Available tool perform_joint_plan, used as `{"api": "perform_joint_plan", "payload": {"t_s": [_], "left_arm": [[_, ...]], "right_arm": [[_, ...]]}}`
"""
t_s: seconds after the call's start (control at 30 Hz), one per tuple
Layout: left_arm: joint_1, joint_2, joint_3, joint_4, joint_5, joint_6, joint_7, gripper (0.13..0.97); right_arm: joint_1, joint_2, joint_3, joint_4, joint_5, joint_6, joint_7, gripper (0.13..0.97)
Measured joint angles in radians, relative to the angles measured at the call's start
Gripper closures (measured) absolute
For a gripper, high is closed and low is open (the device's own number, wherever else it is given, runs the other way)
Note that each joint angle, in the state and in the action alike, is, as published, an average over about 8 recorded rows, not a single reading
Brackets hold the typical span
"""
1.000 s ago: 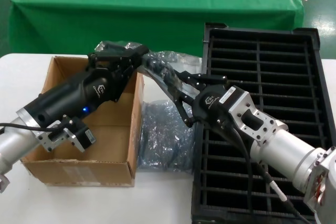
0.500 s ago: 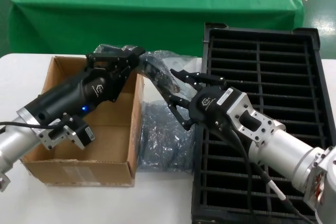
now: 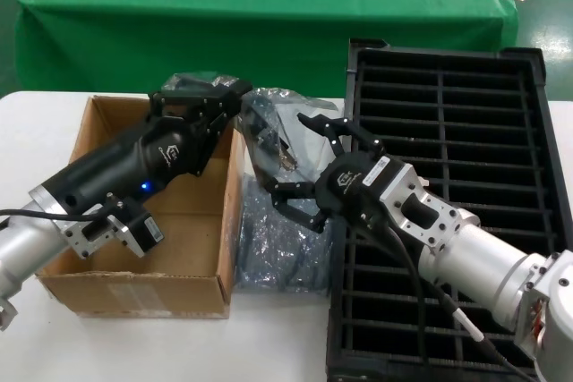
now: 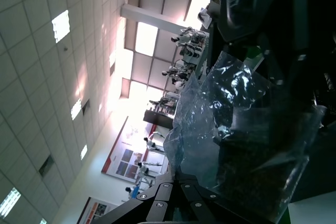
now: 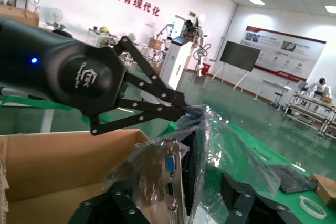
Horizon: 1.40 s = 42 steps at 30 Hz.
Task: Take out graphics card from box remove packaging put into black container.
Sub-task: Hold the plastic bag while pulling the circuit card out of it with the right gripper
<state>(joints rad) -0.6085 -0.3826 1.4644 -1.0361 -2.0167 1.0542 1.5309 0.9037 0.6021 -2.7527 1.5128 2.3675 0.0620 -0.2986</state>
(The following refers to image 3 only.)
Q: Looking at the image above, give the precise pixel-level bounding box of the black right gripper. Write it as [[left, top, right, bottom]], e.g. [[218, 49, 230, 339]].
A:
[[263, 113, 391, 233]]

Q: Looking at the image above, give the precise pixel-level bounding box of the pile of empty antistatic bags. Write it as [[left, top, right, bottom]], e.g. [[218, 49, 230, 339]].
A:
[[235, 175, 335, 296]]

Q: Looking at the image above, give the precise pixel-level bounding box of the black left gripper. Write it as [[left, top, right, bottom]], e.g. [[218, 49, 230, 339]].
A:
[[42, 79, 254, 222]]

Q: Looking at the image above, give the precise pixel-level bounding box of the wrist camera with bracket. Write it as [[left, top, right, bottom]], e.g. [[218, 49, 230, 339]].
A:
[[64, 196, 166, 260], [364, 155, 481, 250]]

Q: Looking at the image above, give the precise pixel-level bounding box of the black camera cable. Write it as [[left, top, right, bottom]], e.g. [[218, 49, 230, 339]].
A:
[[351, 214, 431, 382], [0, 202, 113, 222]]

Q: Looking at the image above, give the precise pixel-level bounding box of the large open cardboard box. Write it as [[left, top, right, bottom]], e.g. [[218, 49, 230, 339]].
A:
[[38, 95, 247, 320]]

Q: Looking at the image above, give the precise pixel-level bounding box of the black left camera cable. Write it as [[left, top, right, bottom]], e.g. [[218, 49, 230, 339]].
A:
[[0, 202, 113, 222]]

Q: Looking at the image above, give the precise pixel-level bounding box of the black slotted container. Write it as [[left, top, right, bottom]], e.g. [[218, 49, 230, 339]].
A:
[[324, 38, 573, 382]]

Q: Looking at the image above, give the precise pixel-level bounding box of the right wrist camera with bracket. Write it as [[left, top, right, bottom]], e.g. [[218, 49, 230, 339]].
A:
[[364, 155, 481, 250]]

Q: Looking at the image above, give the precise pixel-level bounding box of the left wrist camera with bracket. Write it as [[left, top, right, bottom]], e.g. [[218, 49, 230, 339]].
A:
[[64, 196, 166, 260]]

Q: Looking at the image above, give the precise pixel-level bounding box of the translucent antistatic bag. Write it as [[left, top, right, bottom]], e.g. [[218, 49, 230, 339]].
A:
[[160, 71, 344, 187]]

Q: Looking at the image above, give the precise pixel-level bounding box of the green tablecloth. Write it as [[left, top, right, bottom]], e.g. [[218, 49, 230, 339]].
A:
[[13, 0, 520, 99]]

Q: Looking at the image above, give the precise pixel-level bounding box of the black right camera cable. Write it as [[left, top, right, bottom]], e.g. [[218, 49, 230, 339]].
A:
[[351, 214, 431, 382]]

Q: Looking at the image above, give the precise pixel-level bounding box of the right gripper cable silver connector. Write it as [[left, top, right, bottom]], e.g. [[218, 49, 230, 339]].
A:
[[433, 283, 545, 382]]

